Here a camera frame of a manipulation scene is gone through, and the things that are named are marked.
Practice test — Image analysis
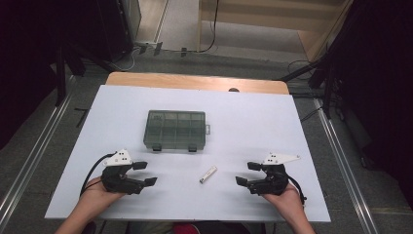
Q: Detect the light wooden cabinet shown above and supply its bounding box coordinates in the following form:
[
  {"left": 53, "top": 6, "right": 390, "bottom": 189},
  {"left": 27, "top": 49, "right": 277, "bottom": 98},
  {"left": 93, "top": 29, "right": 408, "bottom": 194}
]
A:
[{"left": 198, "top": 0, "right": 354, "bottom": 61}]

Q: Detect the black curtain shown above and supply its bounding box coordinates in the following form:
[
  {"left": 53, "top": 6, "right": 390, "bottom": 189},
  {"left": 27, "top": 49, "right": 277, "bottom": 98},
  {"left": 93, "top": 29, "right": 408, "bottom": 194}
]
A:
[
  {"left": 324, "top": 0, "right": 413, "bottom": 209},
  {"left": 0, "top": 0, "right": 98, "bottom": 150}
]

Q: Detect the white floor cable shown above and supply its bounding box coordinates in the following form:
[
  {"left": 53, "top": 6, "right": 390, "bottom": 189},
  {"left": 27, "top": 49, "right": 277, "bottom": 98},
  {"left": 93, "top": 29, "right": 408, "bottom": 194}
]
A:
[{"left": 113, "top": 48, "right": 136, "bottom": 72}]

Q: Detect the black metal stand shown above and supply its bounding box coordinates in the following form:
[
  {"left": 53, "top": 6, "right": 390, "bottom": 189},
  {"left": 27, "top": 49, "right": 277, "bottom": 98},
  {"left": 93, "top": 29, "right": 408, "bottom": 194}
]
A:
[
  {"left": 279, "top": 55, "right": 335, "bottom": 120},
  {"left": 55, "top": 45, "right": 113, "bottom": 106}
]

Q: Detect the aluminium floor rail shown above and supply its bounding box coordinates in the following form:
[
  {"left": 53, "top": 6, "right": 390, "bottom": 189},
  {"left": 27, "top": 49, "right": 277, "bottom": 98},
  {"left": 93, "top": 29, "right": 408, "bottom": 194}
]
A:
[
  {"left": 313, "top": 98, "right": 381, "bottom": 234},
  {"left": 0, "top": 94, "right": 73, "bottom": 222}
]

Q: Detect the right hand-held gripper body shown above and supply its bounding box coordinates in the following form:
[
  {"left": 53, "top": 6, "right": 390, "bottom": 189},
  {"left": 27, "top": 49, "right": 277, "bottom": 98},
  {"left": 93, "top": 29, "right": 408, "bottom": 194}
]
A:
[{"left": 246, "top": 152, "right": 301, "bottom": 197}]

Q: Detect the person's right hand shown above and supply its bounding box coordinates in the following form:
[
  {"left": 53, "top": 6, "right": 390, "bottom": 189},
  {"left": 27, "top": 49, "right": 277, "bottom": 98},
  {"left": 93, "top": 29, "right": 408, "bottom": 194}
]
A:
[{"left": 261, "top": 181, "right": 308, "bottom": 217}]

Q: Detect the hand-held gripper black cable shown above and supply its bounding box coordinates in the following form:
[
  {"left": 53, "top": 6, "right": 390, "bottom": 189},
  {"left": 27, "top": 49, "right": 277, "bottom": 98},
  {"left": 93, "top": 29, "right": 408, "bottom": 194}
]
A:
[
  {"left": 285, "top": 174, "right": 308, "bottom": 206},
  {"left": 79, "top": 151, "right": 118, "bottom": 198}
]

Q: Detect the person's left hand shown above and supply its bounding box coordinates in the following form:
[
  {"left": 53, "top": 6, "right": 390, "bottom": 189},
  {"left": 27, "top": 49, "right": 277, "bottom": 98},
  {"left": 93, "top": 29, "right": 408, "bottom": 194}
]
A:
[{"left": 79, "top": 175, "right": 126, "bottom": 215}]

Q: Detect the white table board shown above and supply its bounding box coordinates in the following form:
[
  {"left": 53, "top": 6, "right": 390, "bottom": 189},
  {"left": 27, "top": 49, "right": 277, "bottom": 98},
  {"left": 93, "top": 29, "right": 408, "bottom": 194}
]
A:
[{"left": 44, "top": 85, "right": 331, "bottom": 223}]

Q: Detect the grey translucent compartment box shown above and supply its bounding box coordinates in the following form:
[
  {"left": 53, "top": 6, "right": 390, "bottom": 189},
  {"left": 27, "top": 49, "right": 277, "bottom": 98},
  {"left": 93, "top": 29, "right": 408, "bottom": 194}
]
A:
[{"left": 143, "top": 109, "right": 212, "bottom": 153}]

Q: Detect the white power strip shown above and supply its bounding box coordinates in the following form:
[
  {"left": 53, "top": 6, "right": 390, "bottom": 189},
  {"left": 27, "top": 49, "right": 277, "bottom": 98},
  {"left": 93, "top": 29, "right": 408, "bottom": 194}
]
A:
[{"left": 133, "top": 40, "right": 158, "bottom": 50}]

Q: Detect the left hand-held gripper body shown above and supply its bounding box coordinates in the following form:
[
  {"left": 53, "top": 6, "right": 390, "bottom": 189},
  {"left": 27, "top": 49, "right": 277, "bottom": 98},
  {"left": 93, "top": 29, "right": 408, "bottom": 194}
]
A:
[{"left": 100, "top": 148, "right": 147, "bottom": 196}]

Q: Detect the right hand-held gripper black cable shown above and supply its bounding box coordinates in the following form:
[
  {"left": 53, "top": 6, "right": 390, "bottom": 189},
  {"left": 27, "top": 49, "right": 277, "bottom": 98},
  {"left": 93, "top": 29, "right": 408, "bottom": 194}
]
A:
[{"left": 285, "top": 174, "right": 308, "bottom": 206}]

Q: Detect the black hanging cable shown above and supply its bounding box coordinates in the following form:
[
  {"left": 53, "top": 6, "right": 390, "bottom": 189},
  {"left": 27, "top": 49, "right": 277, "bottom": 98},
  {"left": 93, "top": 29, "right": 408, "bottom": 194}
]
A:
[{"left": 196, "top": 0, "right": 220, "bottom": 54}]

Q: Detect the left hand-held gripper black cable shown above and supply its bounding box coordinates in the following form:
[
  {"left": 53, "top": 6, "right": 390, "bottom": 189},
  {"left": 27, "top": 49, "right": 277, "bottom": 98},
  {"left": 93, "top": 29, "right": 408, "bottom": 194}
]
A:
[{"left": 79, "top": 151, "right": 118, "bottom": 198}]

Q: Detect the small white stick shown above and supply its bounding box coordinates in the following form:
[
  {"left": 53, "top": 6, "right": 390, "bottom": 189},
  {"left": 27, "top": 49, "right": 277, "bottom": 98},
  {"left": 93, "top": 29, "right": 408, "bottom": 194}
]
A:
[{"left": 199, "top": 165, "right": 218, "bottom": 184}]

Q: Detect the black floor cable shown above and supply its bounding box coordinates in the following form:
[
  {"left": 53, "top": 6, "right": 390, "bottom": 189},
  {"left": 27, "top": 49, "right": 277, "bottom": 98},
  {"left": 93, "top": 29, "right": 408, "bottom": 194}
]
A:
[{"left": 300, "top": 106, "right": 325, "bottom": 123}]

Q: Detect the dark cabinet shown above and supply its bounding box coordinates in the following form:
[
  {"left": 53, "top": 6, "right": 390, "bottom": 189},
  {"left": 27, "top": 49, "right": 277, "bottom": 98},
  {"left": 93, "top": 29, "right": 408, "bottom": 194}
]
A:
[{"left": 96, "top": 0, "right": 142, "bottom": 62}]

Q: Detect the person's clothing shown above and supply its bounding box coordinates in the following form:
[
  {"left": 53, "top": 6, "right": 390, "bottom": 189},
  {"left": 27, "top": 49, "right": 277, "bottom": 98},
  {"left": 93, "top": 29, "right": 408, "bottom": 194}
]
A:
[{"left": 81, "top": 220, "right": 271, "bottom": 234}]

